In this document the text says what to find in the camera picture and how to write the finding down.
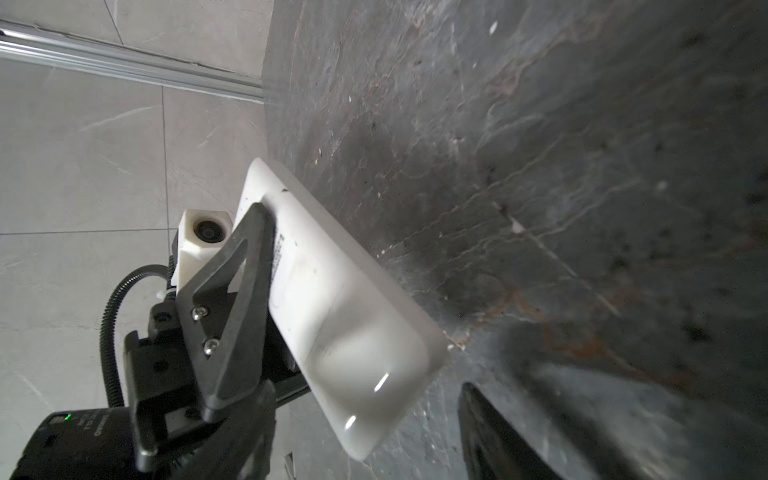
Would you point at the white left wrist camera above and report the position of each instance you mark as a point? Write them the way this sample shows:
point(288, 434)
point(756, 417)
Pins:
point(200, 235)

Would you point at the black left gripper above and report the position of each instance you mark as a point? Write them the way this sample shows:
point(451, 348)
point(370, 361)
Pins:
point(207, 352)

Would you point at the white remote control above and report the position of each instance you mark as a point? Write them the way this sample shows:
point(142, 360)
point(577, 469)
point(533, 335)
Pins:
point(367, 350)

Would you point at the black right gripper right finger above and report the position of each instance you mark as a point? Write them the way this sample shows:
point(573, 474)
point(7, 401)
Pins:
point(491, 447)

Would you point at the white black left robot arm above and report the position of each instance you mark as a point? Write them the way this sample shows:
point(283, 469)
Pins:
point(98, 444)

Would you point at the aluminium frame profile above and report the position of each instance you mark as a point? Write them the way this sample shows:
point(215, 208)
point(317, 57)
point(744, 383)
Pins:
point(44, 47)

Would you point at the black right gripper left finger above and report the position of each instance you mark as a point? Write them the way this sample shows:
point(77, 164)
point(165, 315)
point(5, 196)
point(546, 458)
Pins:
point(242, 445)

